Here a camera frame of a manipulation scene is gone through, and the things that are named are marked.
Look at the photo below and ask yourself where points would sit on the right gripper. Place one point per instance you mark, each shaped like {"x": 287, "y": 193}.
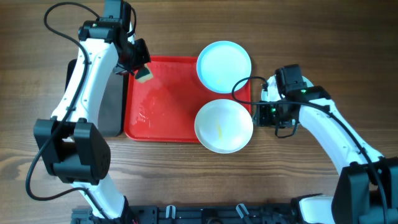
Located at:
{"x": 262, "y": 117}

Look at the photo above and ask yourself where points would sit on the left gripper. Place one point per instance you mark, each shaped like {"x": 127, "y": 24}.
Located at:
{"x": 145, "y": 58}

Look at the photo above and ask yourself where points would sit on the green yellow sponge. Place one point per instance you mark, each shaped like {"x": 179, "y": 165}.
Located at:
{"x": 143, "y": 74}

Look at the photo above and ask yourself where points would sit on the white plate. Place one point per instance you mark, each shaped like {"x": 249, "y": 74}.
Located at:
{"x": 223, "y": 126}

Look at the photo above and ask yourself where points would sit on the light blue plate top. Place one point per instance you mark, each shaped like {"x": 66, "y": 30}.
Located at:
{"x": 223, "y": 66}

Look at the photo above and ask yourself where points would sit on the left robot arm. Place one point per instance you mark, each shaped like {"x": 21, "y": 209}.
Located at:
{"x": 70, "y": 144}

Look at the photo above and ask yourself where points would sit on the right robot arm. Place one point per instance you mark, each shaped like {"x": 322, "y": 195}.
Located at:
{"x": 366, "y": 191}

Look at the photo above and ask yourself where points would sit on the red plastic tray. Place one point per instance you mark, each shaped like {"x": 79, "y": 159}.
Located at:
{"x": 163, "y": 109}

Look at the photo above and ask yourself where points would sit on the black metal tray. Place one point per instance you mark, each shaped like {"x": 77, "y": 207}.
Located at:
{"x": 111, "y": 112}

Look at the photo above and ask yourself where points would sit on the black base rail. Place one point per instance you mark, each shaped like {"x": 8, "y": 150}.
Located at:
{"x": 241, "y": 213}

